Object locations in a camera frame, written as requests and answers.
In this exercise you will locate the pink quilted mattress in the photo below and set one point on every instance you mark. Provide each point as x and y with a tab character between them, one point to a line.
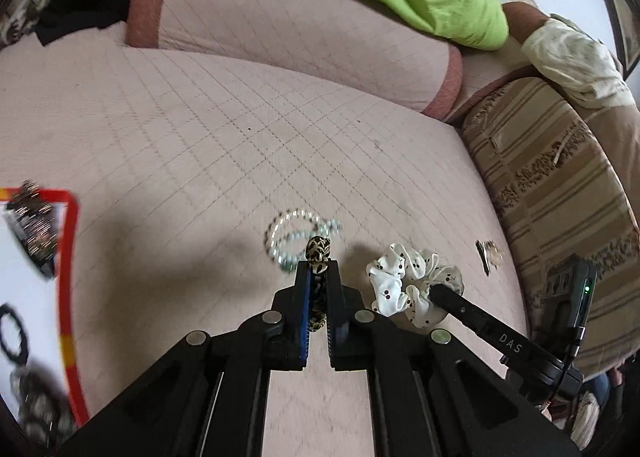
200	137

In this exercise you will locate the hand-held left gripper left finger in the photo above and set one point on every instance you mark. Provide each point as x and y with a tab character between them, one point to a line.
302	317

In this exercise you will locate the pink bolster pillow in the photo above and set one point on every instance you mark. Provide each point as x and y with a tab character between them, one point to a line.
280	32

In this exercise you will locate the striped beige cushion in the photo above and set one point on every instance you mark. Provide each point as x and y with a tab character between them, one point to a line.
565	177

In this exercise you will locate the gold and black hair clip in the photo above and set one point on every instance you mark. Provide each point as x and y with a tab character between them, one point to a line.
487	254

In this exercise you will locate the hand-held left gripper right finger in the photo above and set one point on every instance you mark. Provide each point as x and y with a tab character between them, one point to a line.
334	317

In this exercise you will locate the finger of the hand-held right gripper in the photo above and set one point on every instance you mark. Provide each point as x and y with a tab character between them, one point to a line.
480	324

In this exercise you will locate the white tray with red rim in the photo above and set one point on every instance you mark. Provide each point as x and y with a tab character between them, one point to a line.
30	297

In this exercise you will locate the white printed cloth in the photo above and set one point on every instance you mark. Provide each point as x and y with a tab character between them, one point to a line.
575	57

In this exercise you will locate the white printed scrunchie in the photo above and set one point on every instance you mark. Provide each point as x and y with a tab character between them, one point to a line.
395	282

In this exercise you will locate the pile of sequined hair clips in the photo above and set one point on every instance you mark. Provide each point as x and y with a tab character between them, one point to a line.
32	227

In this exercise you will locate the grey beaded accessory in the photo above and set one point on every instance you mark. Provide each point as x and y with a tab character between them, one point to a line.
42	407

